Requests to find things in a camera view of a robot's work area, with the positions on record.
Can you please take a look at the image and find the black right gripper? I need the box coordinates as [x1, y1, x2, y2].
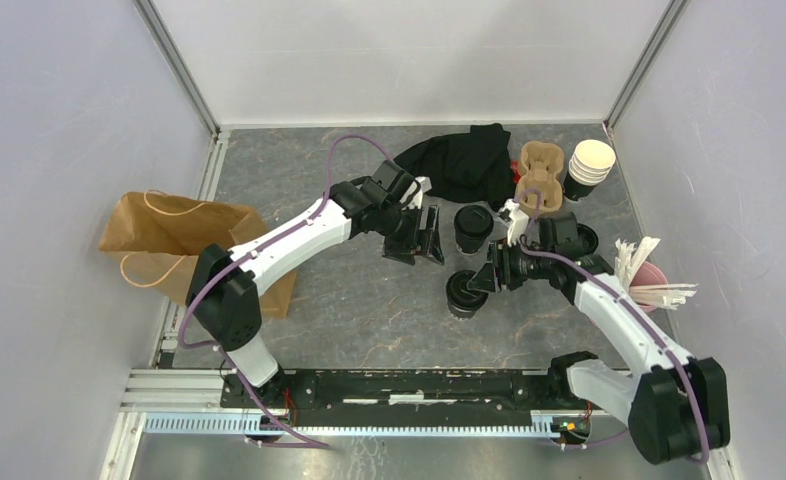
[467, 235, 554, 293]

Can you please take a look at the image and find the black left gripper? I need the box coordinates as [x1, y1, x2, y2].
[376, 203, 444, 267]

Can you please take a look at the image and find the black cup lid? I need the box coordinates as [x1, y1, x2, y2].
[453, 205, 494, 238]
[445, 270, 488, 303]

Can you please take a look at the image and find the black paper coffee cup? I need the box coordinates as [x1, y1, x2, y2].
[454, 225, 493, 255]
[447, 298, 487, 319]

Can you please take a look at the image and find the stack of white paper cups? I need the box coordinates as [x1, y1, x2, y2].
[563, 139, 617, 201]

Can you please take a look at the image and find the stack of black lids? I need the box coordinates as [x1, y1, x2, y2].
[577, 223, 599, 255]

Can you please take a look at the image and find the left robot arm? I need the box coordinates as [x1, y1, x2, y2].
[182, 160, 444, 408]

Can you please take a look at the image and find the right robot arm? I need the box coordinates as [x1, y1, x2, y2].
[468, 212, 731, 465]

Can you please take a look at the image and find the black cloth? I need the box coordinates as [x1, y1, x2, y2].
[394, 123, 516, 210]

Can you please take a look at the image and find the brown cardboard cup carrier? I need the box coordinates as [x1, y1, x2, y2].
[515, 141, 565, 217]

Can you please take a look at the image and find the red small object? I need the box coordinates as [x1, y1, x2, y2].
[510, 161, 521, 184]

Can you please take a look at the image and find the pink straw holder cup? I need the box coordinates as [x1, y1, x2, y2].
[627, 261, 668, 313]

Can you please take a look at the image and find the brown paper bag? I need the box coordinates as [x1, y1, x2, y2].
[98, 190, 269, 306]

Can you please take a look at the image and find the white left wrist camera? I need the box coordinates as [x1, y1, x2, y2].
[405, 176, 432, 209]

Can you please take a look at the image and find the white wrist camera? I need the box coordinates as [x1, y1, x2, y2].
[498, 199, 531, 246]
[405, 176, 432, 209]

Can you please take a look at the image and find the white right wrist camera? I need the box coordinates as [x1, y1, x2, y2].
[498, 199, 531, 246]

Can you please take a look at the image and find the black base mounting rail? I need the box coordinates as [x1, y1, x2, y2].
[255, 369, 600, 428]

